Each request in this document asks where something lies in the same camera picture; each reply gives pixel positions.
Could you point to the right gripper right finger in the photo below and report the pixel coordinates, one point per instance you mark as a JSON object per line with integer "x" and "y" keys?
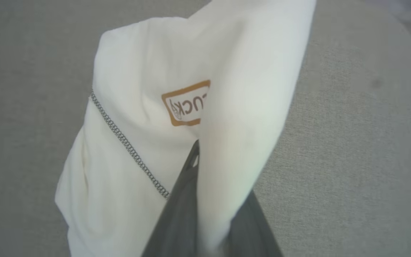
{"x": 255, "y": 239}

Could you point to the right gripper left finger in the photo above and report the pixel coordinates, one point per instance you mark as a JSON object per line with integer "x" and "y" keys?
{"x": 177, "y": 228}

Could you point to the white t-shirt with LUCKY patch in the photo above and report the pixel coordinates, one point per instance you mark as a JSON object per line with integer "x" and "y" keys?
{"x": 137, "y": 71}

